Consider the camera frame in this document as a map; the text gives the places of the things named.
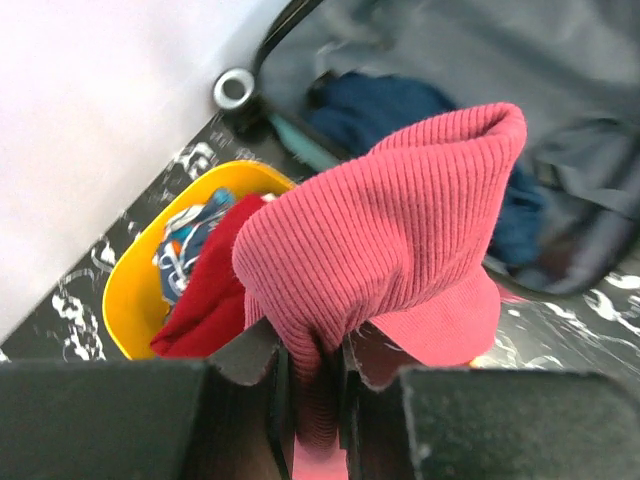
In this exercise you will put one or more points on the red garment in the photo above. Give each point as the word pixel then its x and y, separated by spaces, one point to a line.
pixel 211 311

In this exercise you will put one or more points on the black marble pattern mat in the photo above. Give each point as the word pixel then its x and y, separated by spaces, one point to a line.
pixel 598 330

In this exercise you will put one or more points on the orange plastic basket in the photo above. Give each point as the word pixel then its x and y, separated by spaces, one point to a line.
pixel 132 307

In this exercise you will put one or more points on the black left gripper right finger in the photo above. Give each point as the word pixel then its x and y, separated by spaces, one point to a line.
pixel 373 430

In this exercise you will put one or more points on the colourful patterned cloth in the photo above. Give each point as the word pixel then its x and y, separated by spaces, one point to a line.
pixel 184 236

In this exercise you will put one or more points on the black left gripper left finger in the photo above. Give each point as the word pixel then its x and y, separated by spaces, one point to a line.
pixel 253 425

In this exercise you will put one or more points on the teal and pink kids suitcase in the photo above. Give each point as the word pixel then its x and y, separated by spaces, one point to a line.
pixel 571 66

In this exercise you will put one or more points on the navy blue garment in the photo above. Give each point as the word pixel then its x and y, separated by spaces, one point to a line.
pixel 355 111

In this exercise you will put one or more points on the pink ribbed garment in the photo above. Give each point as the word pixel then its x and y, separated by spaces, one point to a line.
pixel 395 238

